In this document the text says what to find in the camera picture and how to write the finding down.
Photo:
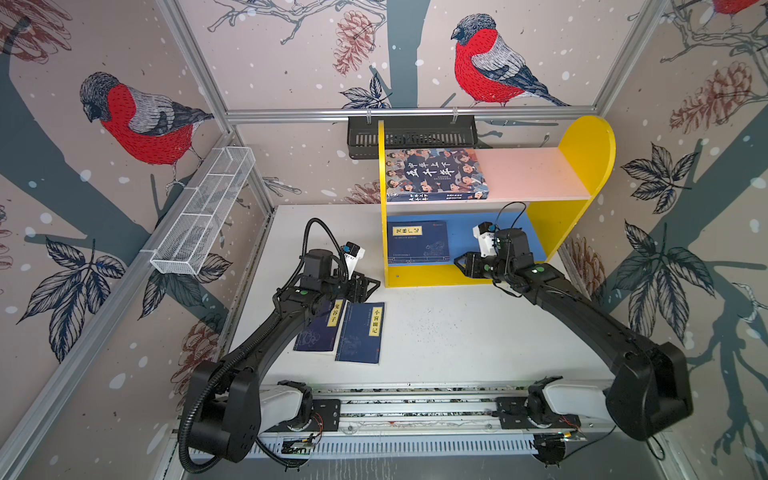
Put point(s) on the black slotted wall basket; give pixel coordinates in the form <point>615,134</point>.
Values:
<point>409,132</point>

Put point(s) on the white wire mesh basket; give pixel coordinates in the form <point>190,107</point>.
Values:
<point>193,233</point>

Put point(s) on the large illustrated box book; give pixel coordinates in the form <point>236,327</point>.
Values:
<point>436,174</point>

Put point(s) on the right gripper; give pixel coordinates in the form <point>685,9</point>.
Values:
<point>473,260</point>

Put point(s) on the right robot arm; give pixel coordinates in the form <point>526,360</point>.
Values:
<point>650,391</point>

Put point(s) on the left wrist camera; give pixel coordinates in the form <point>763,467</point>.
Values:
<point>352,254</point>

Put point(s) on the blue book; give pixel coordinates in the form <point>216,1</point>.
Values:
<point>417,242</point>
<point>361,333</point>
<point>321,333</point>

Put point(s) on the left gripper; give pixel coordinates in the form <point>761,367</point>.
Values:
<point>362,293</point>

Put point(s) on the yellow pink blue bookshelf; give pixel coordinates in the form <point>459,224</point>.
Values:
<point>543,191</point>

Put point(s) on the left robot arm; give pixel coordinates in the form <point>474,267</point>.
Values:
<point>222,417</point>

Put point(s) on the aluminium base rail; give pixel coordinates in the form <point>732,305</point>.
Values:
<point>393,420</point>

